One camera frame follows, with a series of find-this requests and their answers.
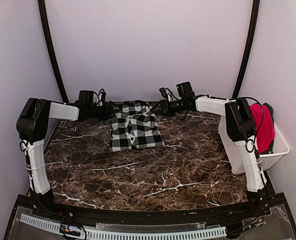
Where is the black front rail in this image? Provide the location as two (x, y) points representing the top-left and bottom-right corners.
(13, 194), (277, 226)

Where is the right black frame post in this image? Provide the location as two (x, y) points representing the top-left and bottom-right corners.
(232, 0), (261, 98)

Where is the black white checkered shirt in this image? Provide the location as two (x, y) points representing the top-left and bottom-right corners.
(108, 100), (165, 152)

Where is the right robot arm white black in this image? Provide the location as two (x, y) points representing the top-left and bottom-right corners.
(152, 95), (269, 217)

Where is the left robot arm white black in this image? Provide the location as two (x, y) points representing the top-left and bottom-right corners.
(16, 98), (117, 218)

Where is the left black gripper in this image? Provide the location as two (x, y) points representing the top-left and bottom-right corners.
(87, 100), (122, 122)

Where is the left black frame post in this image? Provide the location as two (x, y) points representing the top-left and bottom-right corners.
(37, 0), (69, 103)

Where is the white slotted cable duct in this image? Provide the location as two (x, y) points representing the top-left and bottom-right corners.
(20, 214), (227, 240)

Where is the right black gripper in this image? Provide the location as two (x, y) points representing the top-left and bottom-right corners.
(150, 98), (186, 117)

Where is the white plastic laundry bin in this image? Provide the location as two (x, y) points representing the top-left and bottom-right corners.
(218, 109), (290, 174)

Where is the red garment in bin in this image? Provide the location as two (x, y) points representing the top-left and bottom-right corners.
(250, 102), (276, 155)

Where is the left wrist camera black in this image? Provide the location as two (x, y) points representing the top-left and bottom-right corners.
(78, 88), (107, 106)

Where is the black frame post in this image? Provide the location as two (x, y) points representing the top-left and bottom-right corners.
(37, 0), (69, 103)
(232, 0), (261, 98)

